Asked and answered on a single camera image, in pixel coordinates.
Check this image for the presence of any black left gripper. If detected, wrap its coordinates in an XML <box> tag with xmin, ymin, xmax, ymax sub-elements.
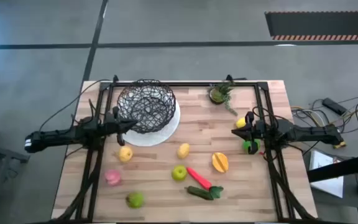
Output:
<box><xmin>103</xmin><ymin>105</ymin><xmax>139</xmax><ymax>147</ymax></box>

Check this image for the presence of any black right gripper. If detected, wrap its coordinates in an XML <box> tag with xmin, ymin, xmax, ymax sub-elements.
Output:
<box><xmin>231</xmin><ymin>111</ymin><xmax>265</xmax><ymax>155</ymax></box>

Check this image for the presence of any bright green ball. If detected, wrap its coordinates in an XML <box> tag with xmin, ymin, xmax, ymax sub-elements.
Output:
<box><xmin>242</xmin><ymin>139</ymin><xmax>261</xmax><ymax>154</ymax></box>

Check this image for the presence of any yellow-orange starfruit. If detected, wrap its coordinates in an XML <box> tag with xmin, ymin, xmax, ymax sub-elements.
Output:
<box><xmin>211</xmin><ymin>152</ymin><xmax>229</xmax><ymax>174</ymax></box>

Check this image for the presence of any pink peach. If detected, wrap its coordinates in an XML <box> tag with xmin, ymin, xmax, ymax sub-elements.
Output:
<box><xmin>104</xmin><ymin>169</ymin><xmax>122</xmax><ymax>187</ymax></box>

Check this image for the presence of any pale yellow pear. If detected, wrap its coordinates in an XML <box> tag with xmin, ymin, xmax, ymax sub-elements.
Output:
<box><xmin>177</xmin><ymin>142</ymin><xmax>191</xmax><ymax>160</ymax></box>

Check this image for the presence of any red pepper with green leaves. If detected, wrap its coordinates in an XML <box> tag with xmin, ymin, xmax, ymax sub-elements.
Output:
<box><xmin>186</xmin><ymin>167</ymin><xmax>224</xmax><ymax>200</ymax></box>

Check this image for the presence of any yellow-green apple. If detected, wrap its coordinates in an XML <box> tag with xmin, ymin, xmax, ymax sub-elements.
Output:
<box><xmin>171</xmin><ymin>165</ymin><xmax>188</xmax><ymax>182</ymax></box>

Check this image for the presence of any dark green pepper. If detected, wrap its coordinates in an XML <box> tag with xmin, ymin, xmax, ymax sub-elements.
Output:
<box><xmin>184</xmin><ymin>185</ymin><xmax>214</xmax><ymax>201</ymax></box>

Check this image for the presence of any green lime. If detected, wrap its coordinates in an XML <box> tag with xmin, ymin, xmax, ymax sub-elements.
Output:
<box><xmin>126</xmin><ymin>191</ymin><xmax>145</xmax><ymax>209</ymax></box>

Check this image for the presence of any white round plate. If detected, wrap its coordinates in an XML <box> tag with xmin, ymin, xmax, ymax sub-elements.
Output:
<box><xmin>121</xmin><ymin>99</ymin><xmax>181</xmax><ymax>147</ymax></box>

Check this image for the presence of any potted succulent plant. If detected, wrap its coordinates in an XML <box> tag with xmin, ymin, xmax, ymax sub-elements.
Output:
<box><xmin>208</xmin><ymin>81</ymin><xmax>239</xmax><ymax>116</ymax></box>

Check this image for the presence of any black power strip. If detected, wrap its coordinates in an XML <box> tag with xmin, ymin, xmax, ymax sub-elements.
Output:
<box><xmin>321</xmin><ymin>97</ymin><xmax>348</xmax><ymax>116</ymax></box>

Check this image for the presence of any white paper sheet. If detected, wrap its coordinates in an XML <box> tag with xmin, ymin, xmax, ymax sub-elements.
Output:
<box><xmin>308</xmin><ymin>149</ymin><xmax>344</xmax><ymax>198</ymax></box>

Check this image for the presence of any black desk crossbar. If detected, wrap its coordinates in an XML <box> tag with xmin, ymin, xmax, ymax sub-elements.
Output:
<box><xmin>306</xmin><ymin>152</ymin><xmax>358</xmax><ymax>184</ymax></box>

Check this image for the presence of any grey metal stand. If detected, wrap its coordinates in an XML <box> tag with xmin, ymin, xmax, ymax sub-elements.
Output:
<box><xmin>0</xmin><ymin>139</ymin><xmax>30</xmax><ymax>218</ymax></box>

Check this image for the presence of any black hazard-striped floor mat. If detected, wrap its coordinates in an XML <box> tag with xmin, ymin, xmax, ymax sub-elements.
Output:
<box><xmin>264</xmin><ymin>11</ymin><xmax>358</xmax><ymax>41</ymax></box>

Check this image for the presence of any black wire basket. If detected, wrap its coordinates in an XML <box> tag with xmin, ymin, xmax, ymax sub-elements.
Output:
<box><xmin>116</xmin><ymin>78</ymin><xmax>177</xmax><ymax>135</ymax></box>

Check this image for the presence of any black aluminium rig frame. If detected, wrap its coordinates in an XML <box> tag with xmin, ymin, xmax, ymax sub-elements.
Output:
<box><xmin>53</xmin><ymin>74</ymin><xmax>319</xmax><ymax>224</ymax></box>

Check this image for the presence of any yellow floor cable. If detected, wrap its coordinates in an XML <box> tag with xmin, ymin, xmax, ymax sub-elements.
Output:
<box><xmin>290</xmin><ymin>105</ymin><xmax>358</xmax><ymax>128</ymax></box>

